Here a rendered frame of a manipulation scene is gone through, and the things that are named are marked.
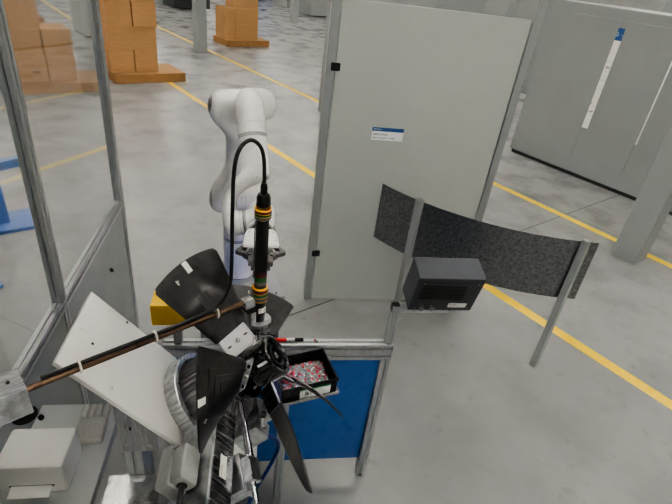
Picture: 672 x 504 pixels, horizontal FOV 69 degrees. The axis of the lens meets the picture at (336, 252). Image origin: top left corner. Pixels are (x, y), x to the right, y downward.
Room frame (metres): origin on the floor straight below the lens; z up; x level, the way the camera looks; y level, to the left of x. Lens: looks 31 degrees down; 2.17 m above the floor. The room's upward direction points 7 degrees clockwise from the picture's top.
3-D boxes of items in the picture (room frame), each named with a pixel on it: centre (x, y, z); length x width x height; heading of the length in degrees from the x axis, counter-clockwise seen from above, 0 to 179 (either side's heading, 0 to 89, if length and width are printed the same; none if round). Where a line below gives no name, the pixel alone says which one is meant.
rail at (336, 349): (1.45, 0.16, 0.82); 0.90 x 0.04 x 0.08; 101
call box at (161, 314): (1.38, 0.55, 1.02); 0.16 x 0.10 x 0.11; 101
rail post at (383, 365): (1.54, -0.26, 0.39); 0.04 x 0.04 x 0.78; 11
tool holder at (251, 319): (1.07, 0.20, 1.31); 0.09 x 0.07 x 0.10; 136
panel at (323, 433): (1.45, 0.16, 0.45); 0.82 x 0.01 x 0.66; 101
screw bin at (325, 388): (1.31, 0.06, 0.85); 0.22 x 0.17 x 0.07; 116
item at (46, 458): (0.78, 0.73, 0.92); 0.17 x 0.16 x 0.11; 101
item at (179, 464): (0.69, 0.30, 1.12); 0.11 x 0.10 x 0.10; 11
